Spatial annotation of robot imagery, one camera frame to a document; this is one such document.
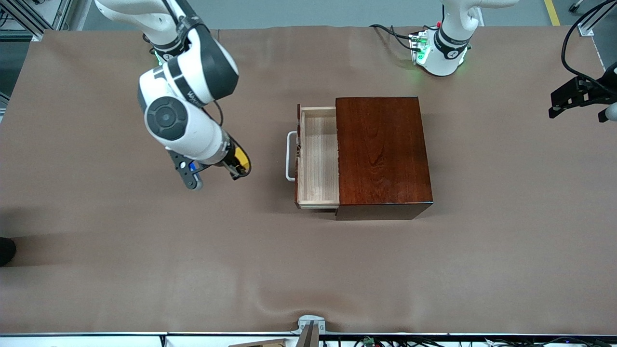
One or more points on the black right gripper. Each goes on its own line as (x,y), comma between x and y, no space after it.
(231,157)

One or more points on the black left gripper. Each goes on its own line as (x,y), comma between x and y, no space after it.
(594,94)

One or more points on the yellow cube block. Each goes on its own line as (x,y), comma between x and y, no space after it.
(241,159)

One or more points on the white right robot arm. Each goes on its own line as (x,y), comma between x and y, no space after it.
(183,130)

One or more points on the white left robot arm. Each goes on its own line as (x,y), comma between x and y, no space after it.
(446,60)

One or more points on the yellow floor tape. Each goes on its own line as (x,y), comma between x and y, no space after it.
(552,12)

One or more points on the brown table cover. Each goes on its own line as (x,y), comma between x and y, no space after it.
(193,265)

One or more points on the dark brown wooden cabinet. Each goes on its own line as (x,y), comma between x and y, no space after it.
(381,154)

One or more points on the brown cardboard piece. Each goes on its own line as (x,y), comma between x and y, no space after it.
(262,343)

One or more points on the aluminium frame profile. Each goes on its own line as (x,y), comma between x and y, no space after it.
(60,12)
(585,30)

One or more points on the grey metal clamp mount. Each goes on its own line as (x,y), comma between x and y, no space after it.
(308,322)

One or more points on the white table edge rail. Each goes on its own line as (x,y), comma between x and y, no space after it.
(72,341)

